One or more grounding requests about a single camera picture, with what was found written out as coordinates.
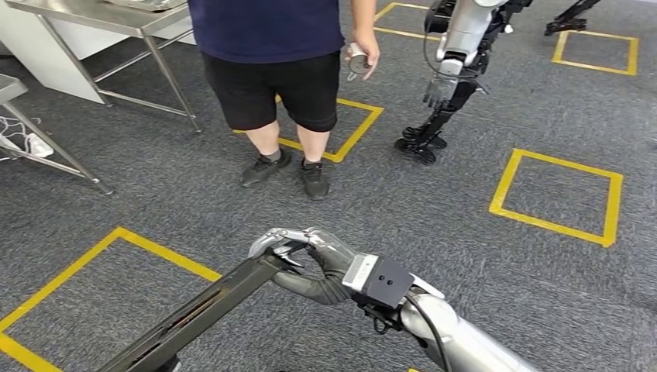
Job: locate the person's left hand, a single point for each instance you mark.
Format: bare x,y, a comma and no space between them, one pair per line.
372,49

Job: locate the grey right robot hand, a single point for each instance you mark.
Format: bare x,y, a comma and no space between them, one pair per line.
333,256

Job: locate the grey hand of standing robot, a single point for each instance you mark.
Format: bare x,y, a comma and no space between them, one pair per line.
441,91

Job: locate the grey handheld controller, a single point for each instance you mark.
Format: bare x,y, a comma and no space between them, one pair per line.
357,64

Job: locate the black perforated panel part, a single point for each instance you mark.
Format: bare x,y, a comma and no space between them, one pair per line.
231,292

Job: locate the person's left forearm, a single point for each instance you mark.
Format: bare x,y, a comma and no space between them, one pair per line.
363,15

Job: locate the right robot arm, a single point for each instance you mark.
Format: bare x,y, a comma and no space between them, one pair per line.
472,344

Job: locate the silver black standing robot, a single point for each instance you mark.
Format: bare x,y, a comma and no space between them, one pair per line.
441,120

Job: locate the person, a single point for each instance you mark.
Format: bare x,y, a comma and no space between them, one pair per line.
267,31

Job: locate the black stand leg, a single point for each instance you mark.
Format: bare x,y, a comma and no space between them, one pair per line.
567,23

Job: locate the grey tray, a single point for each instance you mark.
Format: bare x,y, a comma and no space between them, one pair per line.
149,4

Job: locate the stainless steel table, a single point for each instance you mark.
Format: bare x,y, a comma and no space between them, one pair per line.
7,87
102,15

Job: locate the white cabinet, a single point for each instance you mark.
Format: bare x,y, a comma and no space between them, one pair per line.
41,56

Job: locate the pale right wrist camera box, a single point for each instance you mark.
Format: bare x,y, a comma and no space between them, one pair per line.
380,280

